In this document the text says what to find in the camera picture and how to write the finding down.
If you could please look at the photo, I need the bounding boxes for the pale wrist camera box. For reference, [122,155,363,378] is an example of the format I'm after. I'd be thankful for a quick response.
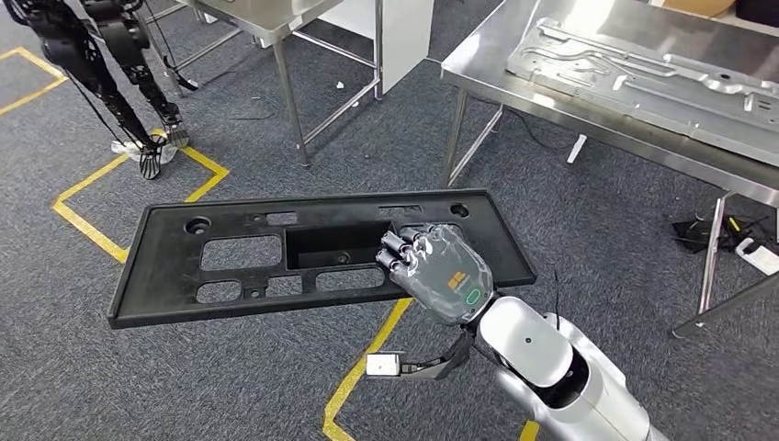
[366,353,403,378]

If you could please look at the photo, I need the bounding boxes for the white power strip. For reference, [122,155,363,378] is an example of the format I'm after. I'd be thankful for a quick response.
[735,237,779,277]

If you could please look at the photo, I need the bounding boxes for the stainless steel table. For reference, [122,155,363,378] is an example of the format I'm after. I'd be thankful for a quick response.
[136,0,385,168]

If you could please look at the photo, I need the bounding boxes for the black camera bracket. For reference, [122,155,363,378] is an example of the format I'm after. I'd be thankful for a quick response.
[398,328,476,381]

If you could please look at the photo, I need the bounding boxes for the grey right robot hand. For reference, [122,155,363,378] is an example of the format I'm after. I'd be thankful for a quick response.
[375,223,495,327]

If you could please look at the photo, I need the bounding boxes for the stamped sheet metal panel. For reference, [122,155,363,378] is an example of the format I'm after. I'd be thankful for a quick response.
[506,17,779,168]

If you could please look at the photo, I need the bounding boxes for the black cable bundle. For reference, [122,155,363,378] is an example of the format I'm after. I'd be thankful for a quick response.
[672,212,779,254]

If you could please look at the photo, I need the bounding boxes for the white rag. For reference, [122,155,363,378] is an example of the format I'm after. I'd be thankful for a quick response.
[110,138,177,165]

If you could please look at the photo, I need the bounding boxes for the white flat strip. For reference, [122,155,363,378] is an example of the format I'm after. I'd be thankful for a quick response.
[566,133,589,165]

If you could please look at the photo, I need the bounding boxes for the black plastic plate bracket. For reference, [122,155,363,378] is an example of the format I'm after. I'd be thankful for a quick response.
[107,188,538,331]

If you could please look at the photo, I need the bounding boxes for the stainless steel workbench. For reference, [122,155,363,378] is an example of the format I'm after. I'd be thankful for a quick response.
[441,0,779,339]

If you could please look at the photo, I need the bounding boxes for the white cabinet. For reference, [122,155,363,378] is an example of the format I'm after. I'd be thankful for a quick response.
[319,0,435,96]

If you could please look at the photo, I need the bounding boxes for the thin black cable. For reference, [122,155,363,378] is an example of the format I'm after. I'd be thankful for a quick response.
[550,266,562,333]

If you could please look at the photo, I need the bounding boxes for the black floor cable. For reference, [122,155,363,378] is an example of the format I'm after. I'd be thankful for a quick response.
[469,96,570,153]

